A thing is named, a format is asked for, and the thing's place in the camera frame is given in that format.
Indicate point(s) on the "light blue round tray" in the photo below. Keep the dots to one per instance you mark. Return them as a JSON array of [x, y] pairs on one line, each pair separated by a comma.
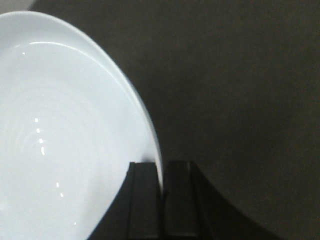
[[71, 122]]

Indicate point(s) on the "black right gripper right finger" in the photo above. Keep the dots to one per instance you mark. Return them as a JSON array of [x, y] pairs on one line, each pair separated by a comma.
[[195, 210]]

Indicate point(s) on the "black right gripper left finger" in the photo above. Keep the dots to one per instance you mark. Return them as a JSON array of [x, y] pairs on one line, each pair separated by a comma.
[[135, 213]]

